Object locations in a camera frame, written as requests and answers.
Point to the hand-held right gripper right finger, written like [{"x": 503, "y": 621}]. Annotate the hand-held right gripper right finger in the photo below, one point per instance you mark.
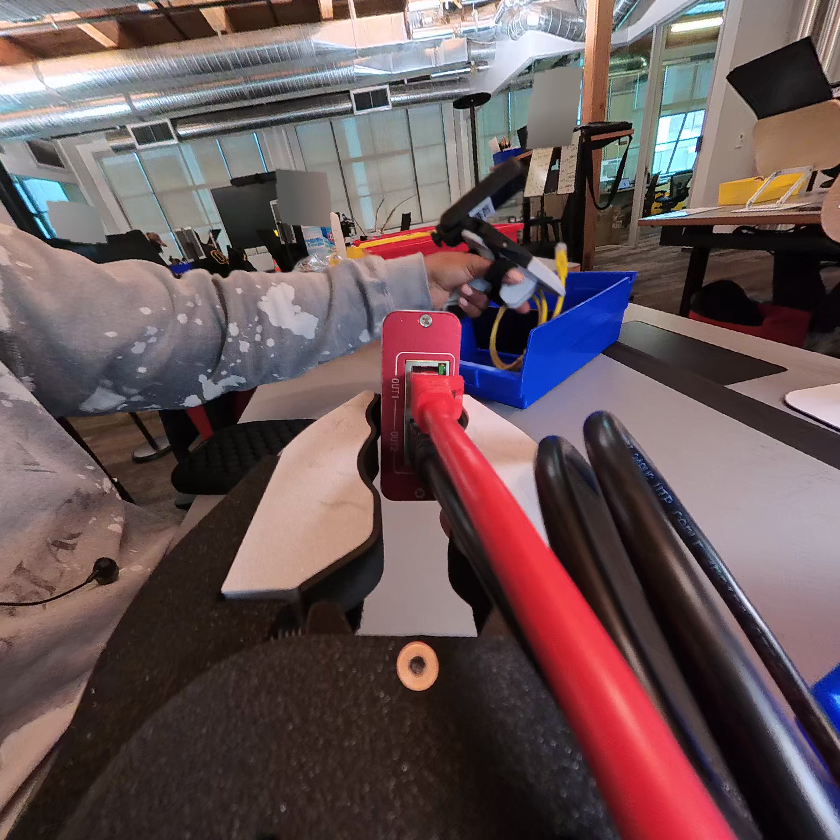
[{"x": 506, "y": 453}]

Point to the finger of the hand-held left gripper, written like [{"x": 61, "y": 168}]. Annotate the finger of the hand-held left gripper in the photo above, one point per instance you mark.
[{"x": 544, "y": 272}]

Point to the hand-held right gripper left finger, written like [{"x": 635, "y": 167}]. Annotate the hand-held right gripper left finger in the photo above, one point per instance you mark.
[{"x": 315, "y": 505}]

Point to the blue plastic bin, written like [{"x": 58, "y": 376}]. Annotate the blue plastic bin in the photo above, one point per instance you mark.
[{"x": 577, "y": 341}]

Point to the red metal ethernet adapter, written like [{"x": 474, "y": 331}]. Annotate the red metal ethernet adapter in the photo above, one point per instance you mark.
[{"x": 400, "y": 341}]

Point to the person's left forearm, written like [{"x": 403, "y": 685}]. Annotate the person's left forearm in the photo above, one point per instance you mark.
[{"x": 229, "y": 328}]

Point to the person's left hand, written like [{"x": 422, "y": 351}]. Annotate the person's left hand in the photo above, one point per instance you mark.
[{"x": 449, "y": 275}]

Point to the black floor lamp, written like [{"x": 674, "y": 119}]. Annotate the black floor lamp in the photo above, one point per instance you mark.
[{"x": 472, "y": 131}]

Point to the red plastic bin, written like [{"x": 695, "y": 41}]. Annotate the red plastic bin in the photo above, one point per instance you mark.
[{"x": 420, "y": 243}]

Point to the wooden desk with black legs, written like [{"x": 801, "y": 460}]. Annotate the wooden desk with black legs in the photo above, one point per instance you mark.
[{"x": 735, "y": 220}]

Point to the yellow plastic bin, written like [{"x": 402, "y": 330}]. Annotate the yellow plastic bin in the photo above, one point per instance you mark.
[{"x": 738, "y": 191}]

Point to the black clip microphone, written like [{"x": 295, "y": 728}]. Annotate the black clip microphone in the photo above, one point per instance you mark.
[{"x": 103, "y": 572}]

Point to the red bag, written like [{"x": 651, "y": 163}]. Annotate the red bag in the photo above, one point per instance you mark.
[{"x": 761, "y": 325}]

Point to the black computer monitor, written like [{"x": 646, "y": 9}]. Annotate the black computer monitor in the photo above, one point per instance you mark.
[{"x": 243, "y": 210}]

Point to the person's speckled grey top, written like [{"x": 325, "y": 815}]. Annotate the person's speckled grey top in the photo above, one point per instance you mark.
[{"x": 52, "y": 538}]

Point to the rounded wooden board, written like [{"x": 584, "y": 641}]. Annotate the rounded wooden board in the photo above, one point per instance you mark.
[{"x": 794, "y": 144}]

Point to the white pad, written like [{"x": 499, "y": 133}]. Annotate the white pad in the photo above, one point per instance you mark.
[{"x": 817, "y": 407}]

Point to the black softbox light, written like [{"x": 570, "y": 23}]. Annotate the black softbox light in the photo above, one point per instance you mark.
[{"x": 781, "y": 79}]

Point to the blue plastic item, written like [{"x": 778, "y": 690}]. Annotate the blue plastic item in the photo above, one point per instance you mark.
[{"x": 823, "y": 722}]

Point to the wooden support post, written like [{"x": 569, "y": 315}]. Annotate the wooden support post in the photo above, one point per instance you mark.
[{"x": 596, "y": 98}]

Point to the silver air duct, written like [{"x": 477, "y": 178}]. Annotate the silver air duct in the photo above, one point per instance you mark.
[{"x": 197, "y": 72}]

